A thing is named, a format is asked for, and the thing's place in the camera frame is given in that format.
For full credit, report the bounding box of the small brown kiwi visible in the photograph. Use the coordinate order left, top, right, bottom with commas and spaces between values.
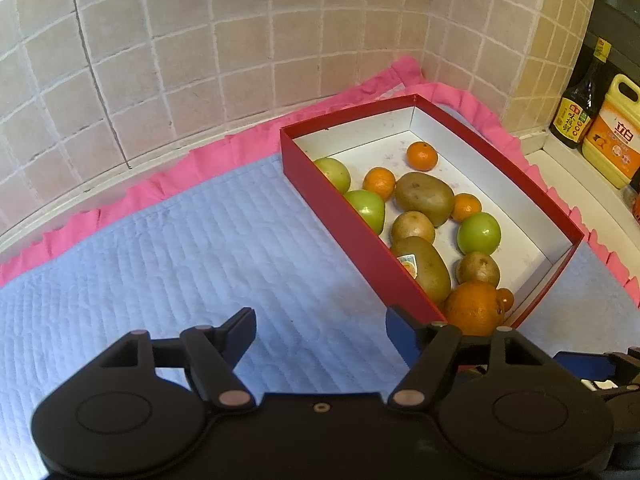
391, 211, 437, 246
456, 251, 501, 288

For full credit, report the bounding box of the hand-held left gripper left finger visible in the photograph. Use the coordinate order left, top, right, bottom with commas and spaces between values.
97, 307, 258, 409

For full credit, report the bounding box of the blue quilted mat pink frill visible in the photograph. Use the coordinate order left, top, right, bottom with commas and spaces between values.
0, 55, 640, 480

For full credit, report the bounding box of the green apple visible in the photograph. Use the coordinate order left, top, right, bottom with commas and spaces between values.
314, 157, 352, 196
344, 189, 387, 235
456, 212, 502, 256

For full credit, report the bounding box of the large brown kiwi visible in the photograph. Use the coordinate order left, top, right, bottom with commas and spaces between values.
395, 171, 456, 227

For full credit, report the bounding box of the yellow detergent jug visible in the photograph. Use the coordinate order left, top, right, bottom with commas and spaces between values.
581, 74, 640, 190

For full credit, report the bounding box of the red cardboard box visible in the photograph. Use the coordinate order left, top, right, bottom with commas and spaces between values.
279, 92, 586, 332

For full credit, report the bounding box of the dark soy sauce bottle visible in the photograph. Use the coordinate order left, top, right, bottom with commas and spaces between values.
549, 37, 612, 150

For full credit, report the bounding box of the large orange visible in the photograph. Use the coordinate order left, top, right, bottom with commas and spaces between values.
442, 281, 506, 337

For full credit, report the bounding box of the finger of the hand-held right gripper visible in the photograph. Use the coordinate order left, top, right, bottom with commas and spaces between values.
554, 351, 640, 392

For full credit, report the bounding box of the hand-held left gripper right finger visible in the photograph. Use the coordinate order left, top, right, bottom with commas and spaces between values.
385, 305, 552, 409

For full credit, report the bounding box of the brown kiwi with sticker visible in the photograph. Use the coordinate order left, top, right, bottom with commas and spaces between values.
389, 236, 452, 305

